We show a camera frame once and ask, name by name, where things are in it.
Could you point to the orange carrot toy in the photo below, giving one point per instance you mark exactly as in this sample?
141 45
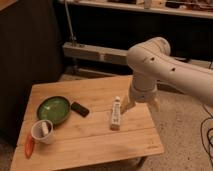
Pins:
29 145

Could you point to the white block in cup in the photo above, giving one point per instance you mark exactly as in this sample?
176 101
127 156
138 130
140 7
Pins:
45 129

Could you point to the metal stand pole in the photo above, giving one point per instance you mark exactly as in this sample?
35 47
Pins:
72 37

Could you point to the black rectangular block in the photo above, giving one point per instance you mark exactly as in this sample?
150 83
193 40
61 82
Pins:
78 108

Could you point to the white cup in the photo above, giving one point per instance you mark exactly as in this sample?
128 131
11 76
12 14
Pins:
37 134

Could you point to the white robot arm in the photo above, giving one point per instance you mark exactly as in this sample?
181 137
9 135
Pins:
151 61

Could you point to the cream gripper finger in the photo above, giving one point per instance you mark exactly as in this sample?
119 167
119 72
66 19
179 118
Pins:
154 103
126 105

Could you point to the upper wooden shelf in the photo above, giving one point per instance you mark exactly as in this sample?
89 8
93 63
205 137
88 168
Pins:
155 7

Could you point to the wooden table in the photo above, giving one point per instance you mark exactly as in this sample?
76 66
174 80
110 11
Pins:
83 141

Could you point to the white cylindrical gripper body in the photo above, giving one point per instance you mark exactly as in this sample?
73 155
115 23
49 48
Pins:
142 96

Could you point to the green bowl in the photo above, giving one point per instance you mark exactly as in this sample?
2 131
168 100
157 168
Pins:
55 109

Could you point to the black flat object on shelf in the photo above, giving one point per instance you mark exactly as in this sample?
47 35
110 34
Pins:
181 60

